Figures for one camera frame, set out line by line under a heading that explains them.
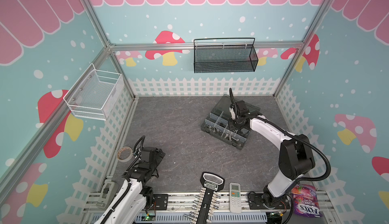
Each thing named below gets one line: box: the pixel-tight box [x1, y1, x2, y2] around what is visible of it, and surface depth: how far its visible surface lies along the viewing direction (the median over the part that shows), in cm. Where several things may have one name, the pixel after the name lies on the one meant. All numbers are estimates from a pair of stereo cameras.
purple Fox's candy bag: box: [291, 184, 323, 218], surface depth 74 cm
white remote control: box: [229, 182, 242, 214], surface depth 76 cm
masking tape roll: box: [116, 145, 133, 163], surface depth 92 cm
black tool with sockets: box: [183, 171, 226, 224], surface depth 76 cm
